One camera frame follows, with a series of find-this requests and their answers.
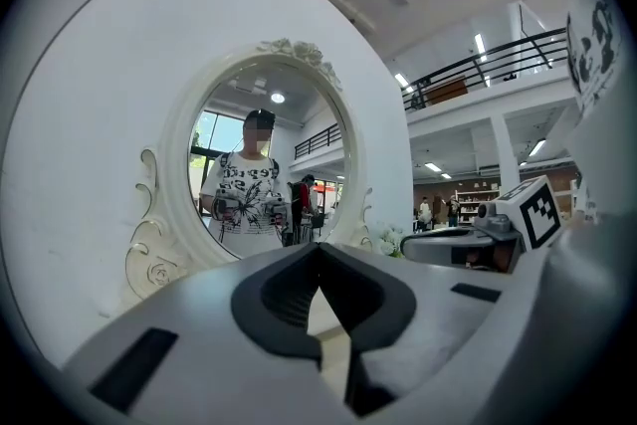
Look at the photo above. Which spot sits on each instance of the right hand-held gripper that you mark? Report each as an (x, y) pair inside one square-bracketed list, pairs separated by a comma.
[(537, 214)]

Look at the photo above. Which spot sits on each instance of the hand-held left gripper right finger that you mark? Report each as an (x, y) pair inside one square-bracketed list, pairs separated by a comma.
[(423, 313)]

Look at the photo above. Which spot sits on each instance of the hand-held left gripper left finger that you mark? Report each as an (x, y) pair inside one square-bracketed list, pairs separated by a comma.
[(199, 338)]

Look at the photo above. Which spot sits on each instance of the black balcony railing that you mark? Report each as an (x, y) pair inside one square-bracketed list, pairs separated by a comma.
[(488, 64)]

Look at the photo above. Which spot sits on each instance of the oval white framed mirror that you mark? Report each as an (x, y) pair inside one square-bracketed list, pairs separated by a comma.
[(174, 194)]

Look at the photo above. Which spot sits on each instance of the white display shelf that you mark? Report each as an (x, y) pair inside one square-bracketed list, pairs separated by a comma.
[(478, 206)]

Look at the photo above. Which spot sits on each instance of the white flowers in vase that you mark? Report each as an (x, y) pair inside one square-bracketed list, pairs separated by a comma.
[(388, 241)]

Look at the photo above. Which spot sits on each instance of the person's white printed shirt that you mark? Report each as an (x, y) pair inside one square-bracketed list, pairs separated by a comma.
[(592, 40)]

